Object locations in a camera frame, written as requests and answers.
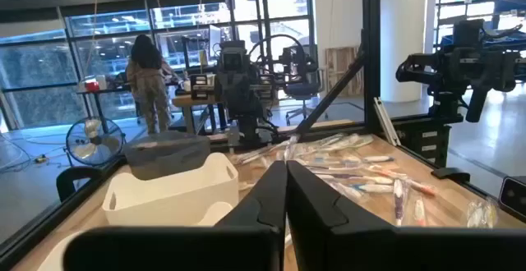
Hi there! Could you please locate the wooden desk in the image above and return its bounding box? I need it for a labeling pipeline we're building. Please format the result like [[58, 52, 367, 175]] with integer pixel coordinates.
[[171, 93, 229, 136]]

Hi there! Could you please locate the person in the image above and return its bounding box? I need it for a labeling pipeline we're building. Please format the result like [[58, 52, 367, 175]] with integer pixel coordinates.
[[124, 34, 176, 136]]

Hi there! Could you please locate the silver aluminium bar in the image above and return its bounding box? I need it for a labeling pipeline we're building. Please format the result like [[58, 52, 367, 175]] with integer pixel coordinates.
[[372, 96, 403, 147]]

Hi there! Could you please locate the black equipment stand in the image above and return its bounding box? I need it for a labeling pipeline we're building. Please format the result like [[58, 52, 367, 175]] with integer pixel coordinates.
[[392, 90, 465, 169]]

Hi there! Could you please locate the black background table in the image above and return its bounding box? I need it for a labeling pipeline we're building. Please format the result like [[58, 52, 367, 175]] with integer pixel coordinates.
[[76, 82, 136, 135]]

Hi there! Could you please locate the blue storage rack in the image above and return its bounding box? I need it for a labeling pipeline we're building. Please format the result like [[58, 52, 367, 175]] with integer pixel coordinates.
[[434, 0, 526, 50]]

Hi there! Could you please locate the white pillar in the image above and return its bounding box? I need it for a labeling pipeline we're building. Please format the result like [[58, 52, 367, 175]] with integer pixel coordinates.
[[380, 0, 429, 103]]

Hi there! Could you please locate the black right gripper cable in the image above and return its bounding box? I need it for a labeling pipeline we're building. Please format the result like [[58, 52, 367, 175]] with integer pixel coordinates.
[[246, 34, 308, 99]]

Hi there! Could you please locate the black arched clamp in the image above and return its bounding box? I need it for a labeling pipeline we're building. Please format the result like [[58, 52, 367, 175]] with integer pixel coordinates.
[[55, 165, 104, 203]]

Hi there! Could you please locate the black table-level camera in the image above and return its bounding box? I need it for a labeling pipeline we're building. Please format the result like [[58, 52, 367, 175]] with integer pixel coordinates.
[[498, 175, 526, 223]]

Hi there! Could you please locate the blue office chair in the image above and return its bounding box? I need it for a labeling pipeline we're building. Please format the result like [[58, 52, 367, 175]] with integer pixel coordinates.
[[281, 44, 328, 126]]

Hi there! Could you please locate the wooden pallet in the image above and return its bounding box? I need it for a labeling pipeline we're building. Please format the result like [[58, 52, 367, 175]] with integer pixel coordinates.
[[325, 46, 366, 99]]

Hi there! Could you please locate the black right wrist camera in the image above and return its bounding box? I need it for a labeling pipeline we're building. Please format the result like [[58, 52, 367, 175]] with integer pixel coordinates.
[[220, 51, 248, 74]]

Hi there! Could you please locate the black floor fan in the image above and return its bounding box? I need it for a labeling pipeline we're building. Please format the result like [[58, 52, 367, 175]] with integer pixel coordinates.
[[64, 116, 127, 168]]

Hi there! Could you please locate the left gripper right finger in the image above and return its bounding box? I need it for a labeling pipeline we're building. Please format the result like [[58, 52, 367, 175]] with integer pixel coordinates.
[[286, 160, 526, 271]]

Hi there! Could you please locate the black clamp foot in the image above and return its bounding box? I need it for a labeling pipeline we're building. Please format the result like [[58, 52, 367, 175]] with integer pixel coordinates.
[[430, 167, 472, 184]]

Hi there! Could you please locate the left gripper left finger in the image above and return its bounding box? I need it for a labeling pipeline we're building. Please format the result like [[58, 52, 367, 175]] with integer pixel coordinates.
[[63, 160, 288, 271]]

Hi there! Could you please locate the grey translucent plastic bin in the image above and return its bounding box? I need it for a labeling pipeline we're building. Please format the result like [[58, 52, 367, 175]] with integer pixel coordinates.
[[122, 130, 212, 181]]

